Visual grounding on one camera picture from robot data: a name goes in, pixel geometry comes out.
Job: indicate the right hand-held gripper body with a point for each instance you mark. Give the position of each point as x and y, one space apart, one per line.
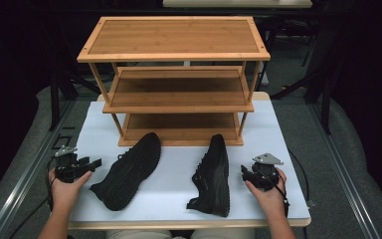
264 172

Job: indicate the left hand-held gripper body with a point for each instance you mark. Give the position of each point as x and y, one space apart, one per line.
67 166

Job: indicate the black sneaker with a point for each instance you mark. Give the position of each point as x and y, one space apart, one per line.
129 172
215 176

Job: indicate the wooden three-tier shoe rack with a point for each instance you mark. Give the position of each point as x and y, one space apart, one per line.
174 37

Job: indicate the person's right hand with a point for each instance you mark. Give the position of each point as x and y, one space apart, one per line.
272 200

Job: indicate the person's left hand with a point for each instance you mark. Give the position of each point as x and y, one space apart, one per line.
64 195

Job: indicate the black square floor socket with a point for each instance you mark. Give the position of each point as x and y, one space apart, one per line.
62 142

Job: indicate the black metal stand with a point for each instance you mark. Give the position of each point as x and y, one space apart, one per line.
315 83
55 96

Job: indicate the white table mat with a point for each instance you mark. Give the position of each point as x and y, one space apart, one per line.
175 186

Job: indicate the metal floor rail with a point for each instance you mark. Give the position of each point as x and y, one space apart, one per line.
343 172
26 176

